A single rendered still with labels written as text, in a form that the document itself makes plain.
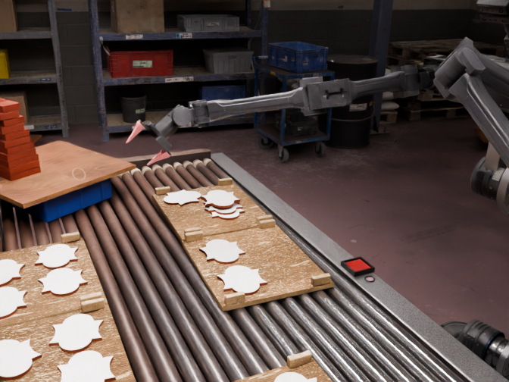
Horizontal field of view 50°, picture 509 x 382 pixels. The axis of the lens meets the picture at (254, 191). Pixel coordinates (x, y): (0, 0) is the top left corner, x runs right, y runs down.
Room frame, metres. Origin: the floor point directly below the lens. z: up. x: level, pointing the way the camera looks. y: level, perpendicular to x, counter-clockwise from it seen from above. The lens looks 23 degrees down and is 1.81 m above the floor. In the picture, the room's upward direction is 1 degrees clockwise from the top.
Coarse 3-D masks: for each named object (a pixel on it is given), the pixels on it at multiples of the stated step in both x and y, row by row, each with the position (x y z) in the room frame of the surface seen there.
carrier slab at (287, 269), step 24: (240, 240) 1.64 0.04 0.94; (264, 240) 1.64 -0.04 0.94; (288, 240) 1.65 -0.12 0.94; (216, 264) 1.48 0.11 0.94; (240, 264) 1.48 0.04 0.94; (264, 264) 1.49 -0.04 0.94; (288, 264) 1.49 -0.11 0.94; (312, 264) 1.49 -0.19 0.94; (216, 288) 1.35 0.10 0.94; (264, 288) 1.35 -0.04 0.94; (288, 288) 1.35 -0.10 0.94; (312, 288) 1.36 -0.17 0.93
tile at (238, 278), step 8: (232, 272) 1.42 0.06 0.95; (240, 272) 1.42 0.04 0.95; (248, 272) 1.42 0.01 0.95; (256, 272) 1.42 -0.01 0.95; (224, 280) 1.37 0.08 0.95; (232, 280) 1.37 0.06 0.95; (240, 280) 1.37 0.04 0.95; (248, 280) 1.37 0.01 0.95; (256, 280) 1.37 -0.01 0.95; (264, 280) 1.38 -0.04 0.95; (224, 288) 1.33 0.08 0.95; (232, 288) 1.34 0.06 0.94; (240, 288) 1.33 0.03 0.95; (248, 288) 1.33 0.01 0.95; (256, 288) 1.33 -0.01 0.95
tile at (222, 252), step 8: (216, 240) 1.62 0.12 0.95; (224, 240) 1.62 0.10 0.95; (200, 248) 1.56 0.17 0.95; (208, 248) 1.56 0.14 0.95; (216, 248) 1.56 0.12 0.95; (224, 248) 1.57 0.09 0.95; (232, 248) 1.57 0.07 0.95; (208, 256) 1.51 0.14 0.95; (216, 256) 1.51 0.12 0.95; (224, 256) 1.51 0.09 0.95; (232, 256) 1.51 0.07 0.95; (224, 264) 1.48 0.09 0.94
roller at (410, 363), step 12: (204, 168) 2.37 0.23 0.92; (216, 180) 2.22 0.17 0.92; (336, 288) 1.38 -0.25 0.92; (336, 300) 1.34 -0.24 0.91; (348, 300) 1.32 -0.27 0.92; (348, 312) 1.29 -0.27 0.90; (360, 312) 1.27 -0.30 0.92; (360, 324) 1.24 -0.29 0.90; (372, 324) 1.21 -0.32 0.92; (372, 336) 1.19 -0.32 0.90; (384, 336) 1.17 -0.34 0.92; (384, 348) 1.14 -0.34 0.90; (396, 348) 1.12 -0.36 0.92; (396, 360) 1.10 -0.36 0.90; (408, 360) 1.08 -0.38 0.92; (408, 372) 1.06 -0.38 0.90; (420, 372) 1.03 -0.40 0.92
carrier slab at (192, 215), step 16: (240, 192) 2.06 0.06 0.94; (160, 208) 1.90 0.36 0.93; (176, 208) 1.88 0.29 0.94; (192, 208) 1.89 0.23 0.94; (256, 208) 1.90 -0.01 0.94; (176, 224) 1.75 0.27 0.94; (192, 224) 1.75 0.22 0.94; (208, 224) 1.75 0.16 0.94; (224, 224) 1.76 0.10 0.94; (240, 224) 1.76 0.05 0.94; (256, 224) 1.76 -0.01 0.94
